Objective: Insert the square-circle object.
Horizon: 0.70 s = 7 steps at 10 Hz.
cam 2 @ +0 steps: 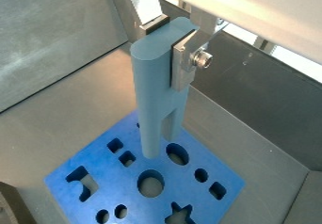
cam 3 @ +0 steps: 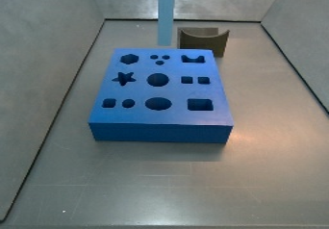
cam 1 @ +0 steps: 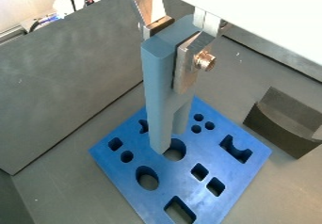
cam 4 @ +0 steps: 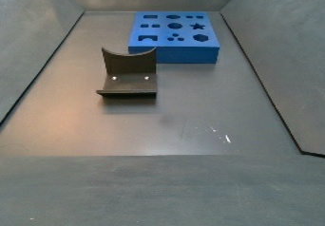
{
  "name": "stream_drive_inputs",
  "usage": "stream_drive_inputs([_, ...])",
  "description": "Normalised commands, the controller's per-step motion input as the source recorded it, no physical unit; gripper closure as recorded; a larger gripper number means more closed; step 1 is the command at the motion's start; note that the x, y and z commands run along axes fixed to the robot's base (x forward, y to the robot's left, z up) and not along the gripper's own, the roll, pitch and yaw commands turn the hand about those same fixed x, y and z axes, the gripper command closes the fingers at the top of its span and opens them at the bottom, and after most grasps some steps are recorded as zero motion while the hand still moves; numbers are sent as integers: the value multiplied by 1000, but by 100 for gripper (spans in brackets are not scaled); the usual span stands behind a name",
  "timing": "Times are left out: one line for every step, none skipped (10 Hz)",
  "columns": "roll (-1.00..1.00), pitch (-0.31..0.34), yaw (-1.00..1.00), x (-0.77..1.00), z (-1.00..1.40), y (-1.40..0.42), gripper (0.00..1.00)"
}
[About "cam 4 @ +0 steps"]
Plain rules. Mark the black curved holder stand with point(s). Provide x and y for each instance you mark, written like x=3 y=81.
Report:
x=131 y=74

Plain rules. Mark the blue shape-sorter block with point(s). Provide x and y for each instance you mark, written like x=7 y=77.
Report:
x=181 y=35

